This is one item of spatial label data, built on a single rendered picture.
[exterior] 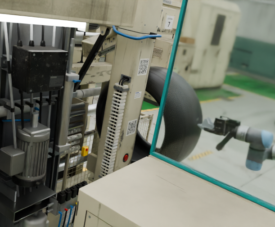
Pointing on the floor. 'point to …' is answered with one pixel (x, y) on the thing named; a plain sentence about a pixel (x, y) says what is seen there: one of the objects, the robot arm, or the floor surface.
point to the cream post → (129, 54)
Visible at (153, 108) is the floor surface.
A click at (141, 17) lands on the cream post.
